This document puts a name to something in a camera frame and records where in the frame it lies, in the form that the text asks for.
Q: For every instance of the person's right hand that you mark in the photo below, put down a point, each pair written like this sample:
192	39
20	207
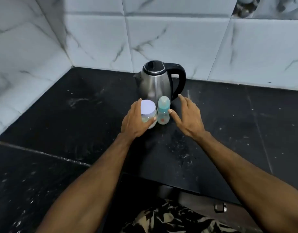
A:
191	121

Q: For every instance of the person's left hand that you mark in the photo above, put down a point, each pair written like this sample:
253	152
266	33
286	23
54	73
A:
133	123

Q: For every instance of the glass jar of white powder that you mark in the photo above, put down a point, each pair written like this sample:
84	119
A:
152	124

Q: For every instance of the white jar lid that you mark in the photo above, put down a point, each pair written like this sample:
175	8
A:
148	107

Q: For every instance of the clear baby bottle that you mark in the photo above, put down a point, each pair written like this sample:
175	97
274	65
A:
163	118

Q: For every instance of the clear dome bottle cap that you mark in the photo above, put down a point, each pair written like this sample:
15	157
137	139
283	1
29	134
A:
164	102

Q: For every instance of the person's right forearm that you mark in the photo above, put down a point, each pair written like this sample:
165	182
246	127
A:
248	186

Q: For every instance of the person's left forearm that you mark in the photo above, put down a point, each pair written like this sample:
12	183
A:
95	186

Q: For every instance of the steel electric kettle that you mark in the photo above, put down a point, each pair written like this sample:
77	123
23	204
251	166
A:
156	82

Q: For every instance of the leaf patterned shorts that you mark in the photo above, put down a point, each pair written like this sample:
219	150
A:
168	220

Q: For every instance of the brown cabinet front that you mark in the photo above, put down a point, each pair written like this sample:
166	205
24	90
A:
236	218

